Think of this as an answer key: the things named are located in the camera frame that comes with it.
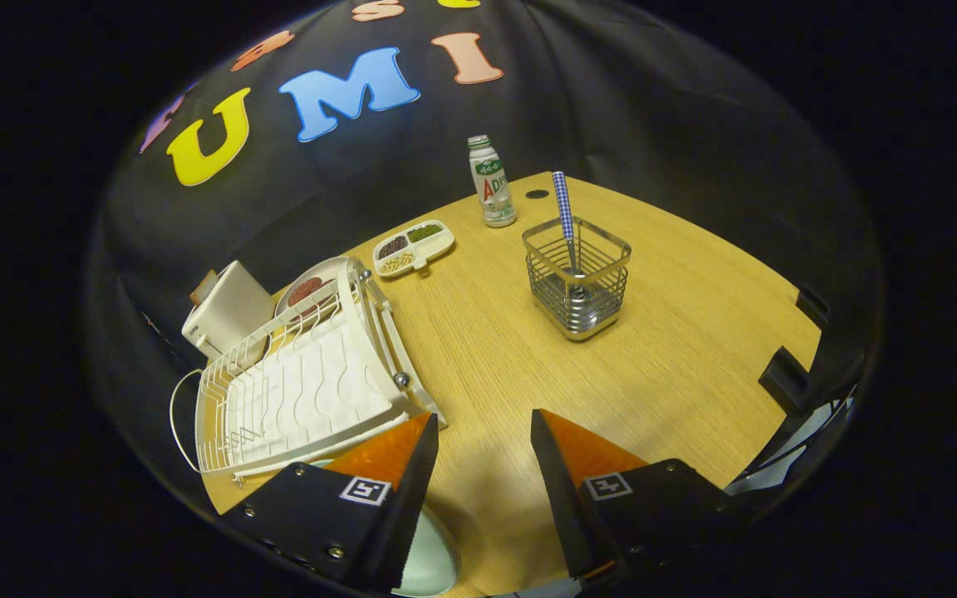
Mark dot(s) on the small brown object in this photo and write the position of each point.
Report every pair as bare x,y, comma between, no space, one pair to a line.
203,287

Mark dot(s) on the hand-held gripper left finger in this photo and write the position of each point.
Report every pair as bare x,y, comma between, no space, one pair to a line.
399,507

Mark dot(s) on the black backdrop cloth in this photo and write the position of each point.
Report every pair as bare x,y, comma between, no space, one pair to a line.
653,108

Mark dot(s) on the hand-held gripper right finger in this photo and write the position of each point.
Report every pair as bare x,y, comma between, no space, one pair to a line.
566,507

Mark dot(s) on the light green plate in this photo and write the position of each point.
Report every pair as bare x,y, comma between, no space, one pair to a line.
433,558

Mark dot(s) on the white divided tray with beans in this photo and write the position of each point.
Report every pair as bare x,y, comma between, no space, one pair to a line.
414,249

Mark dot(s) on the small plate with red food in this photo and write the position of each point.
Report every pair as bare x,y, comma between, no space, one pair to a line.
304,291

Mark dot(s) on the white box appliance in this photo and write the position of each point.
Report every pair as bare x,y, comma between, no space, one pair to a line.
229,320

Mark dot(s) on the white green label bottle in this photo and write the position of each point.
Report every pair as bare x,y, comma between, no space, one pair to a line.
493,187

